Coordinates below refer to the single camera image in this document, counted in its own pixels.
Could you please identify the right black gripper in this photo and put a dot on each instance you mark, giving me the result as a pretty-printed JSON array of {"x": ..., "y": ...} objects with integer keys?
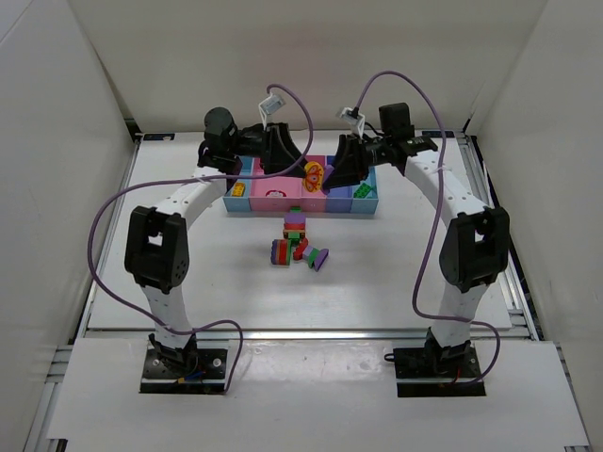
[{"x": 351, "y": 153}]

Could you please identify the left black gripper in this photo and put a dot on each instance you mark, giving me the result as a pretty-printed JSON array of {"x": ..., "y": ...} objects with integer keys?
[{"x": 273, "y": 147}]

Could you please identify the green lego brick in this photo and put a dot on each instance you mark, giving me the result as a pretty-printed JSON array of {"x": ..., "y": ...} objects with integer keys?
[{"x": 362, "y": 191}]

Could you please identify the green purple yellow lego stack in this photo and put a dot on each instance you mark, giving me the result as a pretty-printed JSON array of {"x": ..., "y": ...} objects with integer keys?
[{"x": 315, "y": 176}]

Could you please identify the yellow lego brick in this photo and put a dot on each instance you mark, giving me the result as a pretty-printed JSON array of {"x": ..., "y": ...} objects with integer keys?
[{"x": 238, "y": 190}]

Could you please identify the red flower lego brick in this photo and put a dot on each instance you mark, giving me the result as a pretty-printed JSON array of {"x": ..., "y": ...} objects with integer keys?
[{"x": 275, "y": 194}]

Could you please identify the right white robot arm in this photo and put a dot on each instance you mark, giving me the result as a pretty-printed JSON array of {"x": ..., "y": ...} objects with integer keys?
[{"x": 476, "y": 245}]

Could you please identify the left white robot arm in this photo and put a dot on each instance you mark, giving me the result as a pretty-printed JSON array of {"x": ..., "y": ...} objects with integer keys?
[{"x": 157, "y": 251}]

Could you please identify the dark blue bin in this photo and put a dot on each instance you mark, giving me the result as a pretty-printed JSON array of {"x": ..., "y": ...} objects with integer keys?
[{"x": 338, "y": 200}]

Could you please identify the large pink bin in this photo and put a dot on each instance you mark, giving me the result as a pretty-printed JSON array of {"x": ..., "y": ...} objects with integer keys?
[{"x": 290, "y": 185}]

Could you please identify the right light blue bin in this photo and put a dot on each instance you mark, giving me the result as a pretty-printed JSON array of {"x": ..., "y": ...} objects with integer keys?
[{"x": 367, "y": 206}]

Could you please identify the narrow pink bin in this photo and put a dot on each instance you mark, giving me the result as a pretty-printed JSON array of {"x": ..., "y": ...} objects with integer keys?
[{"x": 314, "y": 202}]

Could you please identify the striped purple red lego stack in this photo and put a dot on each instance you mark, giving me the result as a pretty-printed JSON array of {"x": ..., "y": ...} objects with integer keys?
[{"x": 280, "y": 252}]

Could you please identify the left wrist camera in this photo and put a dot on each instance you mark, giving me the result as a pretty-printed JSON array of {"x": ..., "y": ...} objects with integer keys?
[{"x": 269, "y": 106}]

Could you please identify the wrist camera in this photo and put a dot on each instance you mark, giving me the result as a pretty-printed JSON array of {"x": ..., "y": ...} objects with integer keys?
[
  {"x": 269, "y": 106},
  {"x": 353, "y": 118}
]

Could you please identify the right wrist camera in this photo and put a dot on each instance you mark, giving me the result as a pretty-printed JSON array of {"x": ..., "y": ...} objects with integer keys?
[{"x": 353, "y": 118}]

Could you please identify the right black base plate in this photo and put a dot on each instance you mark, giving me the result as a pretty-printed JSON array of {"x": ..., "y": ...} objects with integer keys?
[{"x": 416, "y": 377}]

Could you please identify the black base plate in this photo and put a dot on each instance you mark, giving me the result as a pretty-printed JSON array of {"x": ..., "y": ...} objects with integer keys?
[
  {"x": 416, "y": 377},
  {"x": 204, "y": 375}
]

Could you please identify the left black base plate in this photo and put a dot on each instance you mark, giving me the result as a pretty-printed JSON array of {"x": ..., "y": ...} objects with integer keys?
[{"x": 204, "y": 375}]

